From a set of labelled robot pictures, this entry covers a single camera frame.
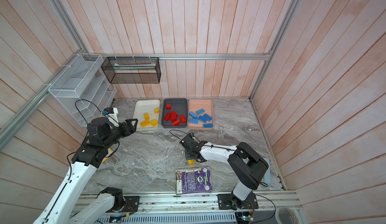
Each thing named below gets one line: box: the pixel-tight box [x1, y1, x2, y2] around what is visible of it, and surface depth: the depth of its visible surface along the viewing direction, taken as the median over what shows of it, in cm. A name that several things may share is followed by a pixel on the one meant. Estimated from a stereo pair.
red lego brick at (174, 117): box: [170, 113, 179, 123], surface depth 107 cm
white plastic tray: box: [132, 99, 161, 132], surface depth 112 cm
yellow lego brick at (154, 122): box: [150, 118, 159, 128], surface depth 105 cm
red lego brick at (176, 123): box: [171, 119, 181, 127], surface depth 103 cm
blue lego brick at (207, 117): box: [202, 113, 213, 123], surface depth 109 cm
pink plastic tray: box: [187, 99, 215, 131], surface depth 109 cm
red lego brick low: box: [179, 114, 187, 124], surface depth 106 cm
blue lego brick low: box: [198, 115, 208, 124], surface depth 107 cm
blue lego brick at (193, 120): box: [188, 118, 199, 125], surface depth 106 cm
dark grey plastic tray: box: [161, 97, 188, 129], surface depth 109 cm
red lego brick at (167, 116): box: [163, 112, 172, 122], surface depth 109 cm
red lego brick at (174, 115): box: [170, 110, 178, 122], surface depth 107 cm
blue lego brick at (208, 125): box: [203, 123, 214, 129], surface depth 103 cm
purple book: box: [175, 166, 213, 195], surface depth 80 cm
